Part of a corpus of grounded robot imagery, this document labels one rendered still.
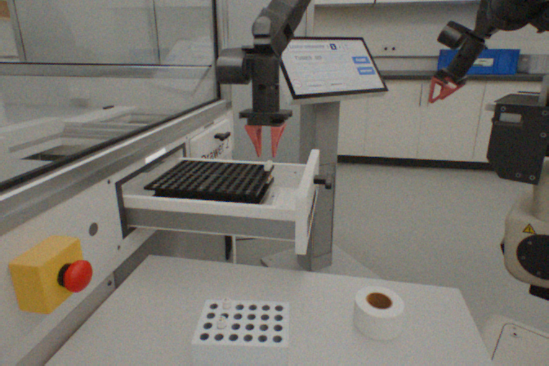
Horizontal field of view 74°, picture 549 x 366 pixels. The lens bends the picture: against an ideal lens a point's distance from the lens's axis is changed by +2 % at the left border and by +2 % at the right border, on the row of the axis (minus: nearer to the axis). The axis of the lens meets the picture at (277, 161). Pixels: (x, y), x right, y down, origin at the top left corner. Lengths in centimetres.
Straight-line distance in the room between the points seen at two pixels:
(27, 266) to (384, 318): 46
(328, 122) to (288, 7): 99
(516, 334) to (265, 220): 104
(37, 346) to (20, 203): 22
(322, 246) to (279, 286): 128
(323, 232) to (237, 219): 127
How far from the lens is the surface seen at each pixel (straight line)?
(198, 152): 97
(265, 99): 73
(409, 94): 366
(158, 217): 71
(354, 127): 367
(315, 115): 165
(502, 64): 397
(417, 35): 433
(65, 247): 56
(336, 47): 174
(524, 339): 149
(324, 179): 71
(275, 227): 64
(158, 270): 74
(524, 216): 97
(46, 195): 59
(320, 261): 197
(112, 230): 71
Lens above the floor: 116
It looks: 18 degrees down
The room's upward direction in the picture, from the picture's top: straight up
